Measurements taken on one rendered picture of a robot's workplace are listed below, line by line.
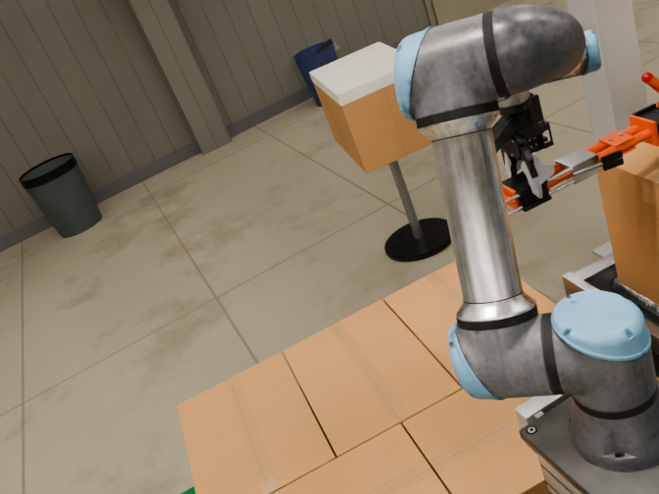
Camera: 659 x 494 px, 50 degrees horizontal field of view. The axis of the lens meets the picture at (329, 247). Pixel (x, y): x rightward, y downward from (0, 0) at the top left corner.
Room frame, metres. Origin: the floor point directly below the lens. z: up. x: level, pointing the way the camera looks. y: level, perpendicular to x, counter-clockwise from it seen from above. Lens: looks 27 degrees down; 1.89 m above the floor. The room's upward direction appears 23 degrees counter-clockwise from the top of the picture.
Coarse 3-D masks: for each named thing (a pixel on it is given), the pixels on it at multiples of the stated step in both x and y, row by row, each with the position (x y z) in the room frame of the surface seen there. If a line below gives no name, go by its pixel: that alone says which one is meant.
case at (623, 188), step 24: (648, 144) 1.56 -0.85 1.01; (600, 168) 1.59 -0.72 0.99; (624, 168) 1.50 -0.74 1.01; (648, 168) 1.46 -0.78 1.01; (624, 192) 1.51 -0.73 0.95; (648, 192) 1.42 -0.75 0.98; (624, 216) 1.53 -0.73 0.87; (648, 216) 1.43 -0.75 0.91; (624, 240) 1.55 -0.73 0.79; (648, 240) 1.45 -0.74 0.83; (624, 264) 1.57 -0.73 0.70; (648, 264) 1.46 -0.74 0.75; (648, 288) 1.48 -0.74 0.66
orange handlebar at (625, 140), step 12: (612, 132) 1.42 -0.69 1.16; (624, 132) 1.41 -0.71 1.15; (636, 132) 1.41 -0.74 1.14; (648, 132) 1.37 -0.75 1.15; (600, 144) 1.40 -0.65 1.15; (612, 144) 1.37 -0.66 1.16; (624, 144) 1.37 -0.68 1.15; (600, 156) 1.36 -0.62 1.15; (552, 180) 1.34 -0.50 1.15; (564, 180) 1.35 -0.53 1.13; (504, 192) 1.37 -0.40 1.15
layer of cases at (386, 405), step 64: (384, 320) 1.99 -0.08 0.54; (448, 320) 1.85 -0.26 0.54; (256, 384) 1.94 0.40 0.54; (320, 384) 1.80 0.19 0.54; (384, 384) 1.68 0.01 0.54; (448, 384) 1.57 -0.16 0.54; (192, 448) 1.75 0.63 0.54; (256, 448) 1.64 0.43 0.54; (320, 448) 1.53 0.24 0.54; (384, 448) 1.43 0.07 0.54; (448, 448) 1.34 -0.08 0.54; (512, 448) 1.26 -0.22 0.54
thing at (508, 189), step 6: (516, 174) 1.40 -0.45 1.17; (522, 174) 1.39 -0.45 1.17; (504, 180) 1.39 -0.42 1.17; (510, 180) 1.38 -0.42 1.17; (516, 180) 1.37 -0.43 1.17; (522, 180) 1.36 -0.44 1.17; (504, 186) 1.37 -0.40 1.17; (510, 186) 1.36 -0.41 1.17; (516, 186) 1.35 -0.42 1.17; (522, 186) 1.34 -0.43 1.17; (510, 192) 1.34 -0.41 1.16; (516, 192) 1.33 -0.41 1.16; (516, 204) 1.33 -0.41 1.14
